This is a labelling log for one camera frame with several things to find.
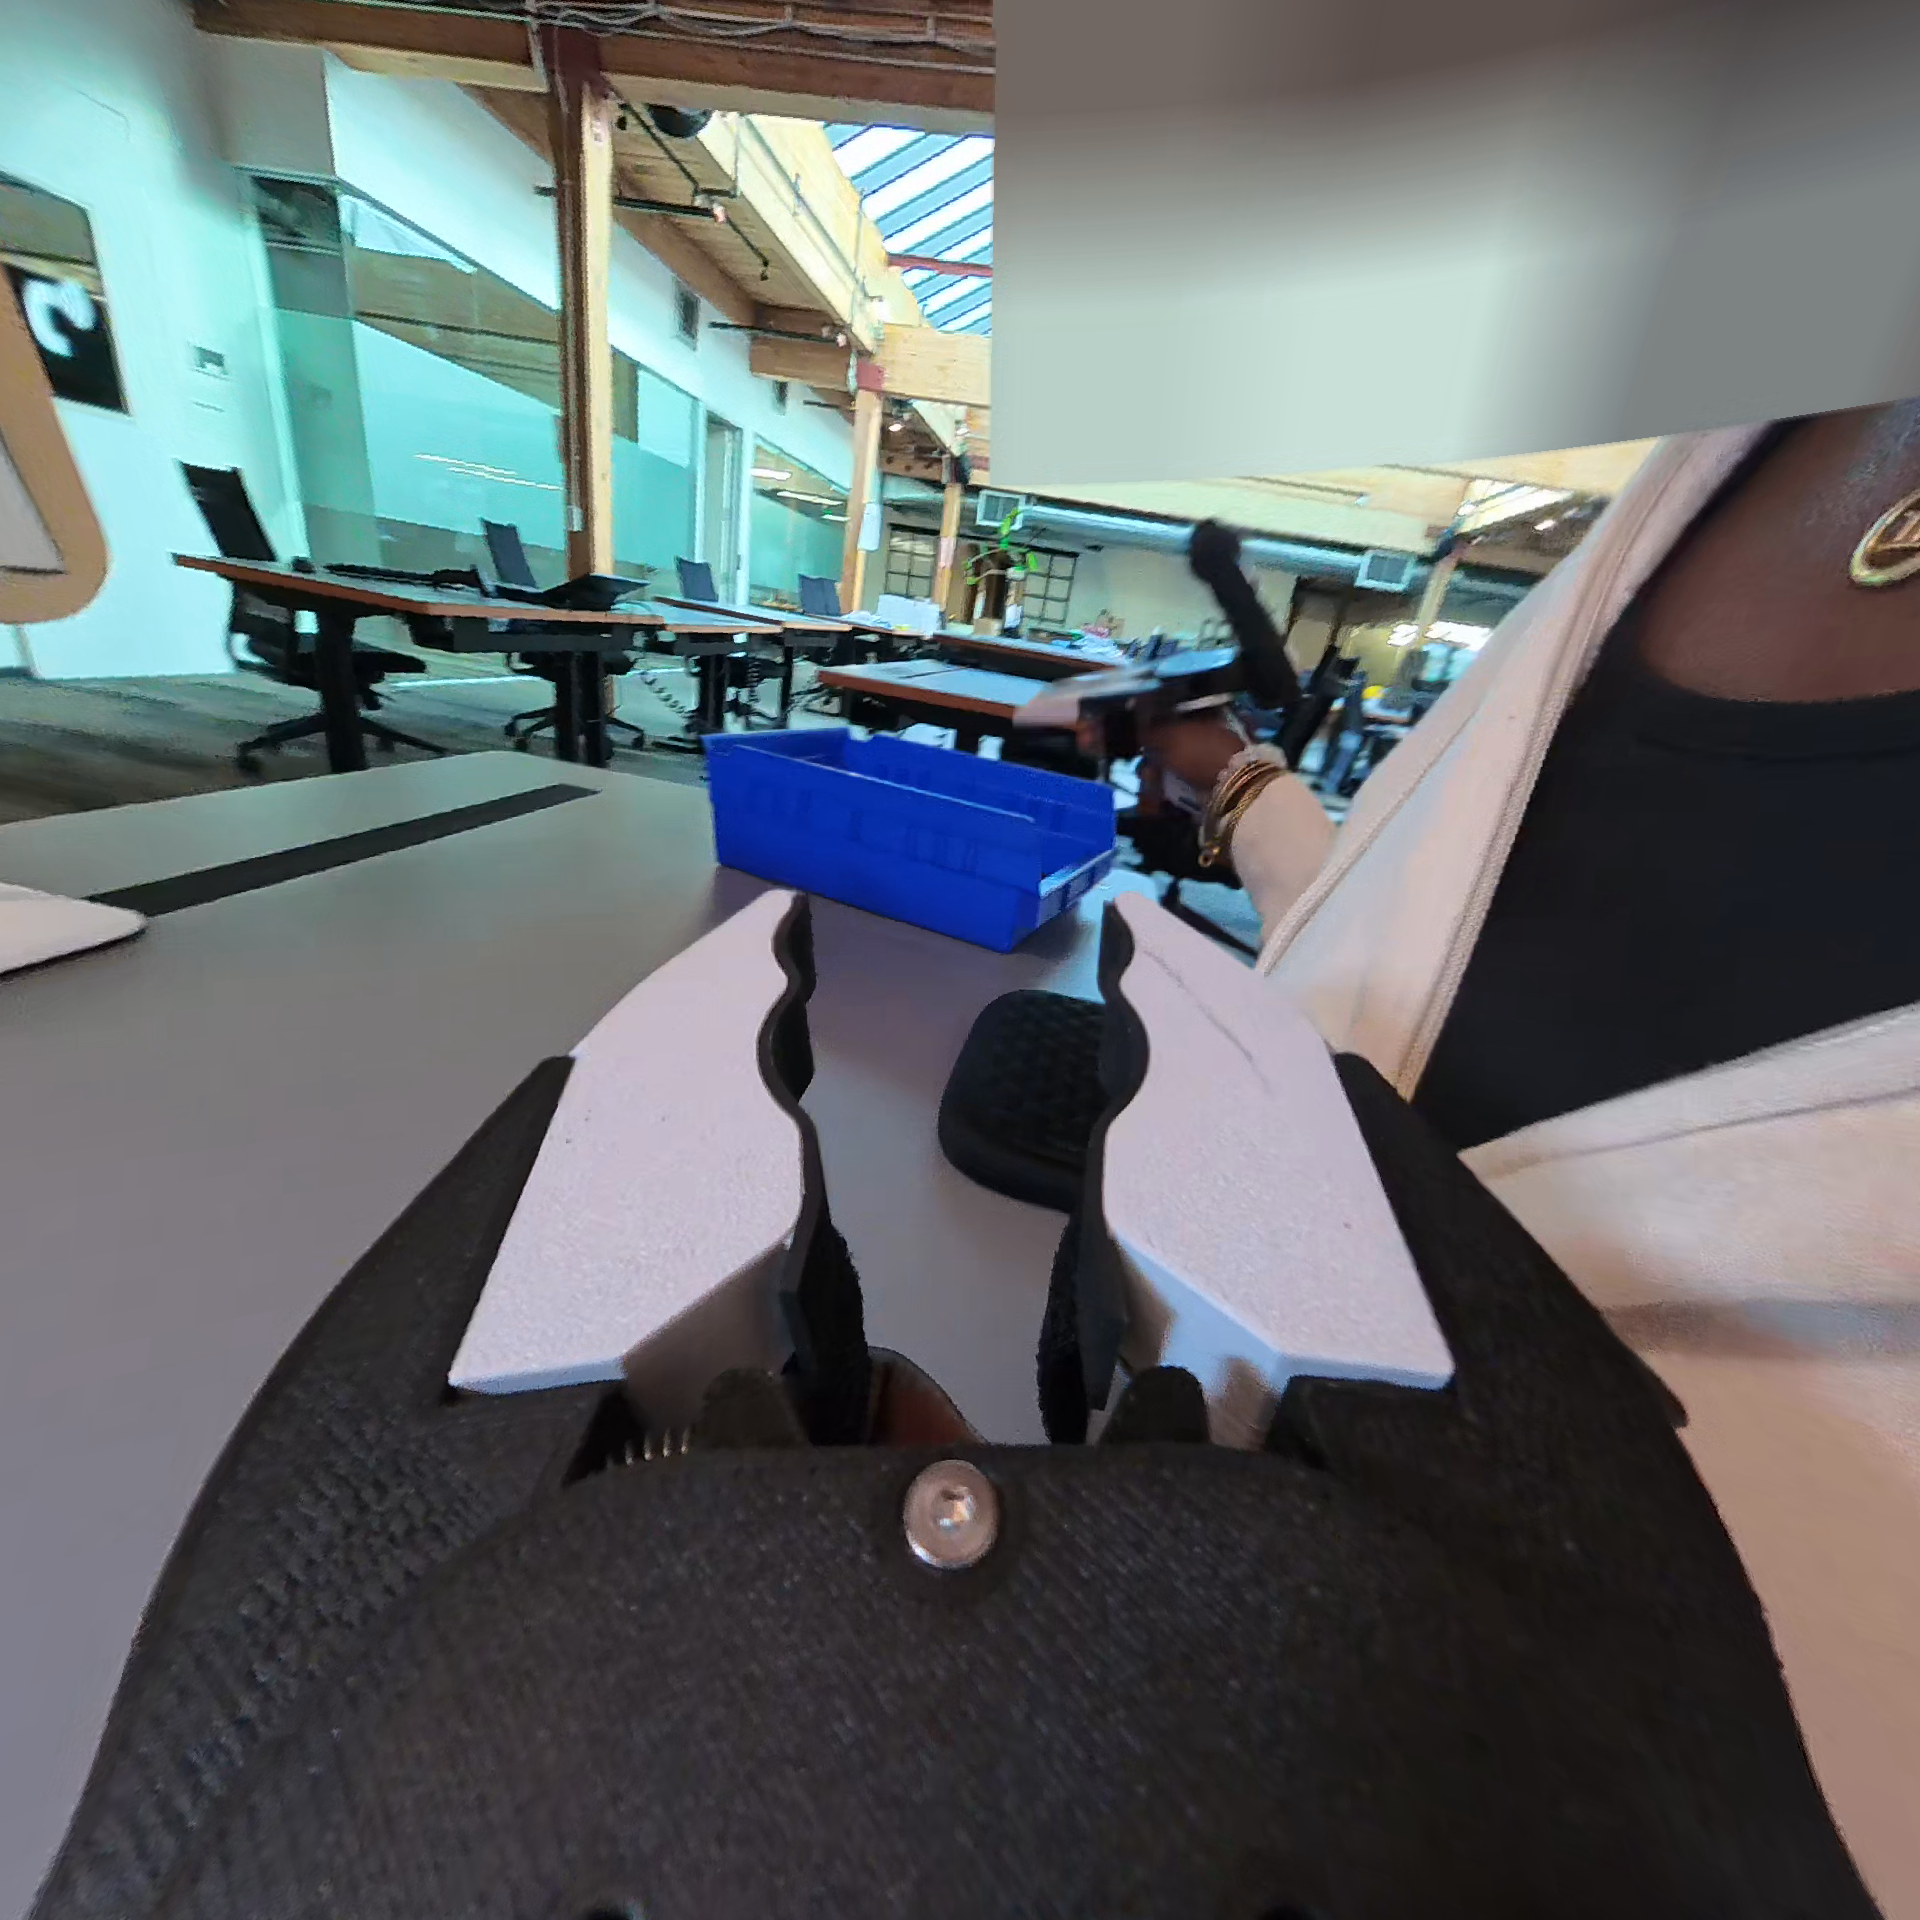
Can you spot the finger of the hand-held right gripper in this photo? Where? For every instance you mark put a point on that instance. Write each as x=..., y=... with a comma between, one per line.
x=1118, y=690

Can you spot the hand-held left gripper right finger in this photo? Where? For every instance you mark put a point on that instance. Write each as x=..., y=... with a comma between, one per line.
x=1260, y=1201

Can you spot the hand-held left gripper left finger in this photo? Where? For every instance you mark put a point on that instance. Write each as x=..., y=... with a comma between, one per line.
x=646, y=1185

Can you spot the blue plastic bin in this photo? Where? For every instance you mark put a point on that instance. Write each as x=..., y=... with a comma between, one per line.
x=901, y=840

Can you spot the person's right forearm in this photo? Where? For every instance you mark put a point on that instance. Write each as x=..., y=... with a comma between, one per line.
x=1290, y=854

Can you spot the person's right hand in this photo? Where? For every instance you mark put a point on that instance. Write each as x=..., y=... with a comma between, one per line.
x=1201, y=753

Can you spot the green potted plant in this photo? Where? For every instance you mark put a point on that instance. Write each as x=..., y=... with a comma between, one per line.
x=1001, y=563

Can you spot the black textured pad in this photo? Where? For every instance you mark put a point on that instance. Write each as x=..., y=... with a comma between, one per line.
x=1037, y=1096

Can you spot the person's black shirt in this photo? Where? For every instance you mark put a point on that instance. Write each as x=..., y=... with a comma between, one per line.
x=1681, y=900

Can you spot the black office chair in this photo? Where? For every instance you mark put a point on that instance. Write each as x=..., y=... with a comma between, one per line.
x=278, y=628
x=524, y=598

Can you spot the long wooden office desk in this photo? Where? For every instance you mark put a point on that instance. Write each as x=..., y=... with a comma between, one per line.
x=436, y=598

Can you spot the white flat device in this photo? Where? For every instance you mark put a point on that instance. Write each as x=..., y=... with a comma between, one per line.
x=61, y=921

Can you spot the wooden support post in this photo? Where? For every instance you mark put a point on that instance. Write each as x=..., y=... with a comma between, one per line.
x=586, y=330

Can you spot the black dome ceiling camera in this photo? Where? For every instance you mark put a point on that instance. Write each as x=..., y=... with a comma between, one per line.
x=682, y=120

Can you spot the orange-edged wall board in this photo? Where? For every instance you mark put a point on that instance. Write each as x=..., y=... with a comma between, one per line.
x=45, y=450

